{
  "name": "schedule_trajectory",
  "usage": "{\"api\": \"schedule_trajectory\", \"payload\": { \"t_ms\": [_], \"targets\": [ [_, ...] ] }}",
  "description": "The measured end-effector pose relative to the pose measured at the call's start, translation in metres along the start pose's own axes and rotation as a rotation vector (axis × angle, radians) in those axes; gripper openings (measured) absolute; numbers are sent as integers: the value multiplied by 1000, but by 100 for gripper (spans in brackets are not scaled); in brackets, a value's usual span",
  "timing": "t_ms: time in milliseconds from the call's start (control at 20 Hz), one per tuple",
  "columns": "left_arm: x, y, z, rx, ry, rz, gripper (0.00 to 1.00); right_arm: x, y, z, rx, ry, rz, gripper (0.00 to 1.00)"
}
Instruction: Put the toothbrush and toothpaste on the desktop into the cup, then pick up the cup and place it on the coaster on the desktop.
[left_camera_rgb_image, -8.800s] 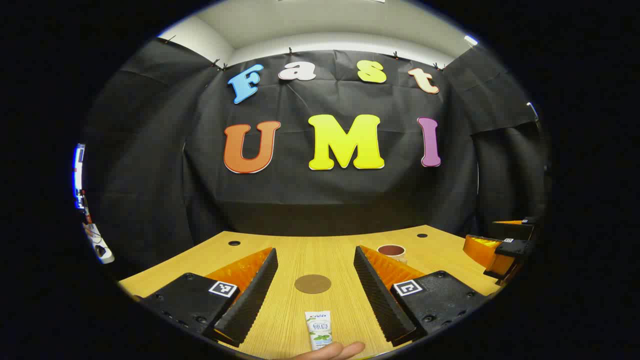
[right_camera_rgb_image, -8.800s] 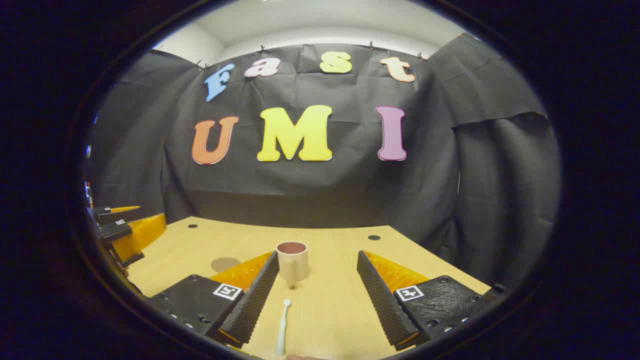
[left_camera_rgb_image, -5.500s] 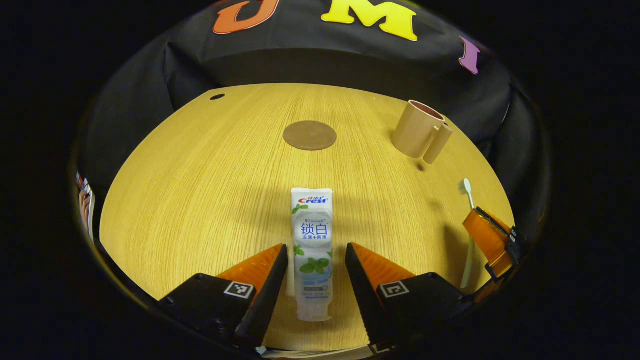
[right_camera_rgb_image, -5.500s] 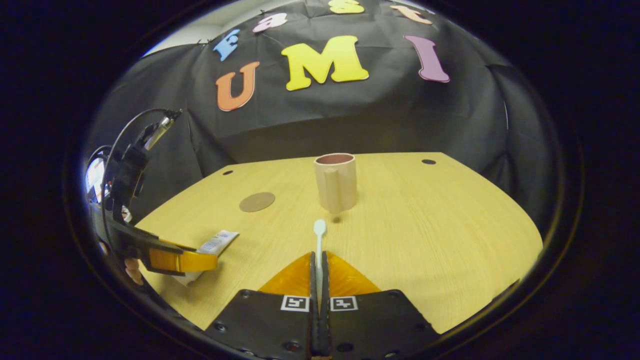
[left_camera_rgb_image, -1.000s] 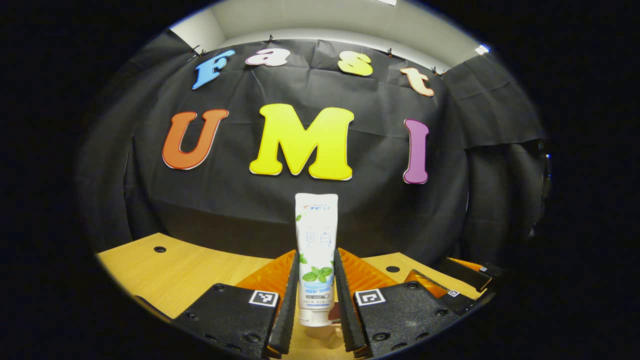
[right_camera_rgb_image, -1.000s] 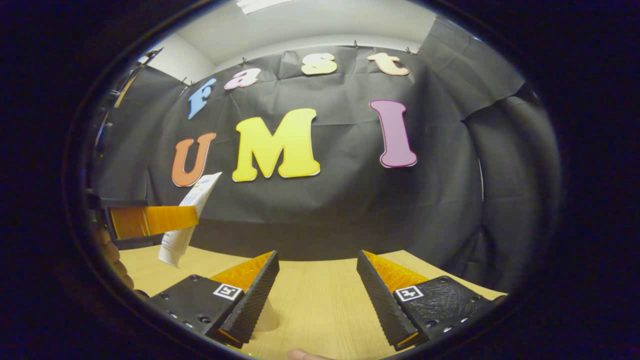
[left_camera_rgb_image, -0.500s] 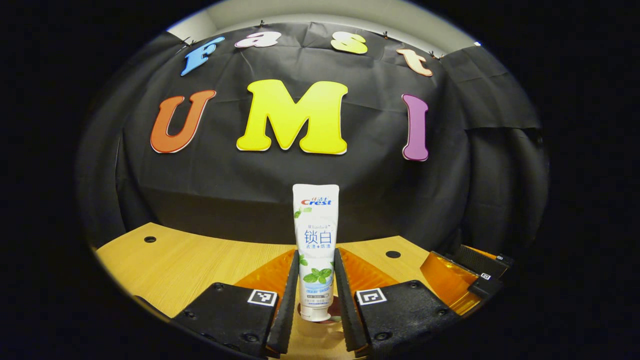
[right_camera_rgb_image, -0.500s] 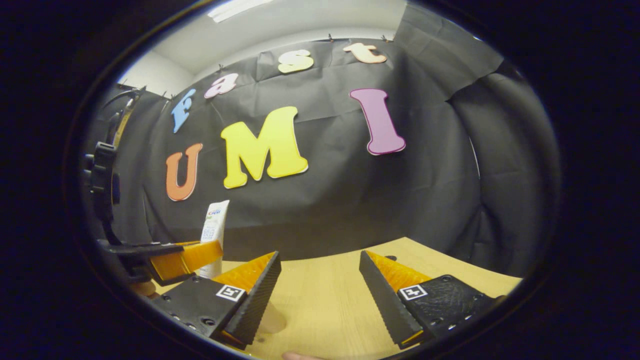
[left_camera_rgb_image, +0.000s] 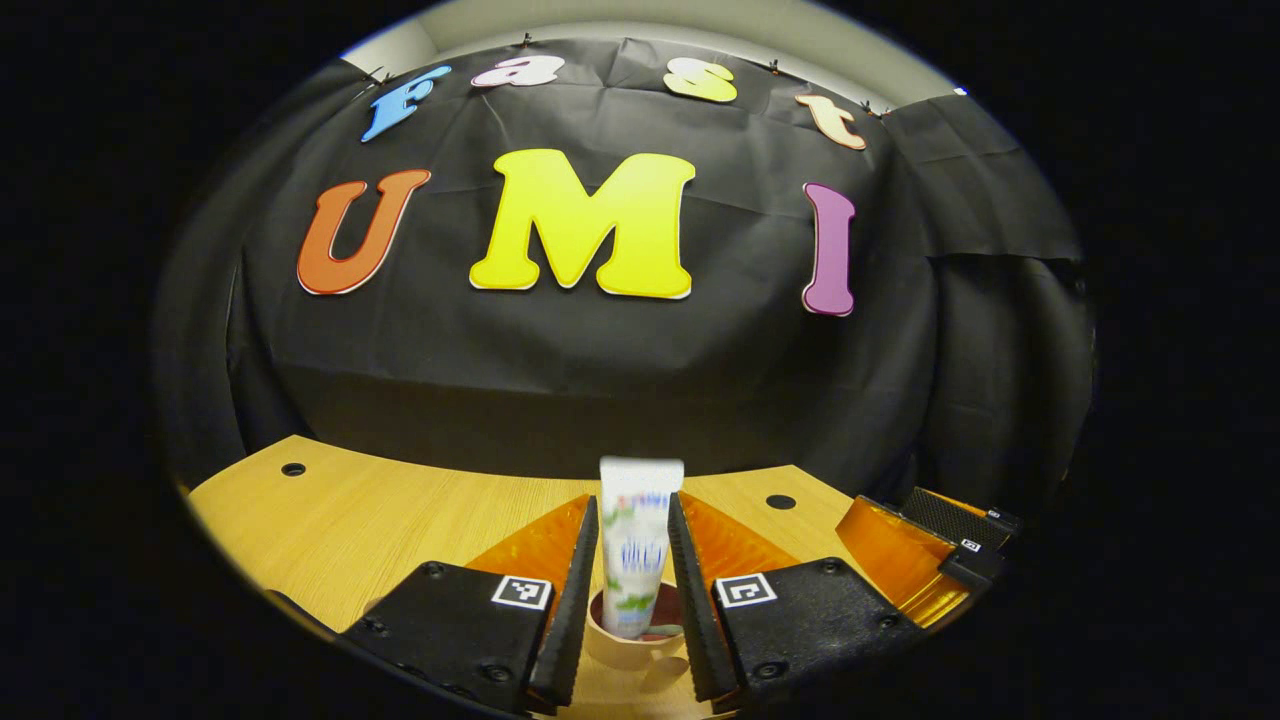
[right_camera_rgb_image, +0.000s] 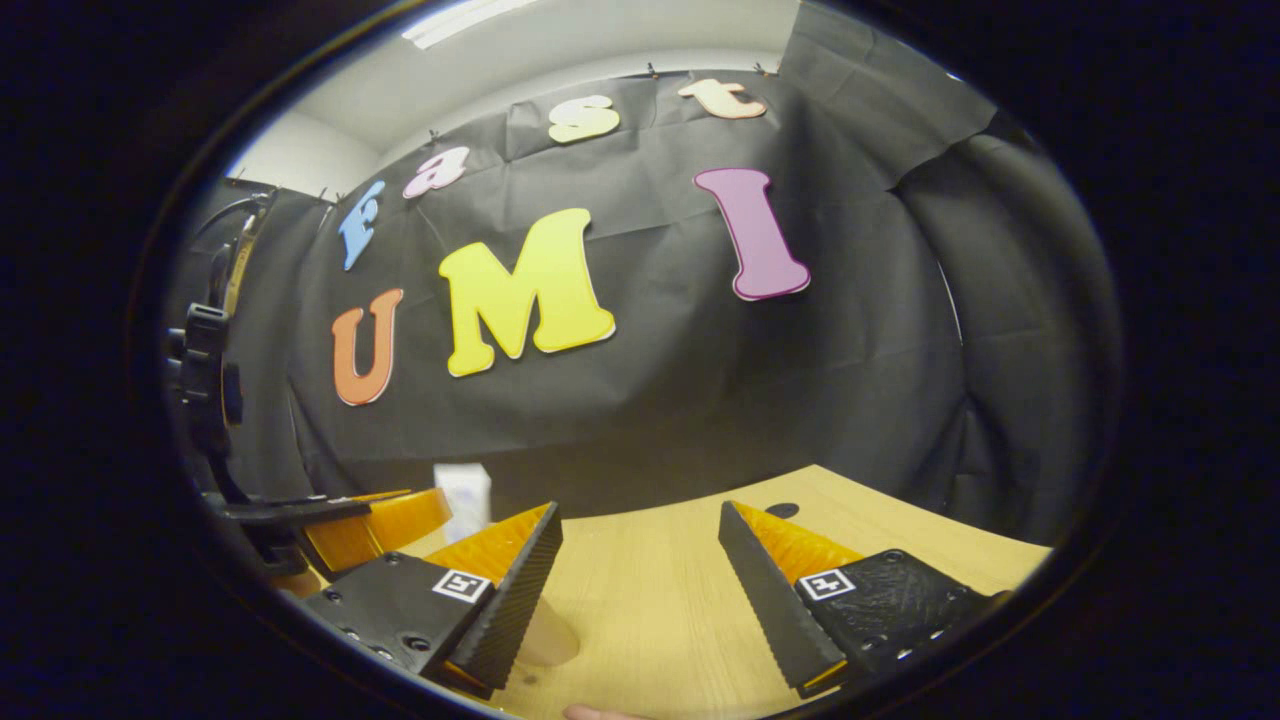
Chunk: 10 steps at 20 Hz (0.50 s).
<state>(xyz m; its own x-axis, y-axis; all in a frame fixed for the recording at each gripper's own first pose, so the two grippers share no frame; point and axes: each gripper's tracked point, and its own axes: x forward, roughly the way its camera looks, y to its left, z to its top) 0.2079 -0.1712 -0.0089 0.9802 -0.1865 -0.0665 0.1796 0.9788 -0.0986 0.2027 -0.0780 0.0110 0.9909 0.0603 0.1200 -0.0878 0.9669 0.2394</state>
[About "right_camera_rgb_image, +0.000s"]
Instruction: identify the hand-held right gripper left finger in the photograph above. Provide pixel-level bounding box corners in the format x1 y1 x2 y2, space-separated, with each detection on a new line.
303 502 564 699

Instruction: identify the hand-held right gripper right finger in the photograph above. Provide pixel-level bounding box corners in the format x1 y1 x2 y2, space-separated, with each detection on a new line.
718 500 1013 699

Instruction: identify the beige cup with handle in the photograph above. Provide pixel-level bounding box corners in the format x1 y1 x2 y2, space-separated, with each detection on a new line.
515 598 582 668

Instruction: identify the white toothpaste tube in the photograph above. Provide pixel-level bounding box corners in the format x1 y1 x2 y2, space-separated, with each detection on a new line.
434 463 492 541

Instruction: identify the wooden desktop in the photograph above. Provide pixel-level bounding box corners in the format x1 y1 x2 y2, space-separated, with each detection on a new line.
290 465 1053 719

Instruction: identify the black backdrop cloth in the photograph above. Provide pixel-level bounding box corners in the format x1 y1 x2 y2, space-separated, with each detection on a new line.
165 0 1126 551

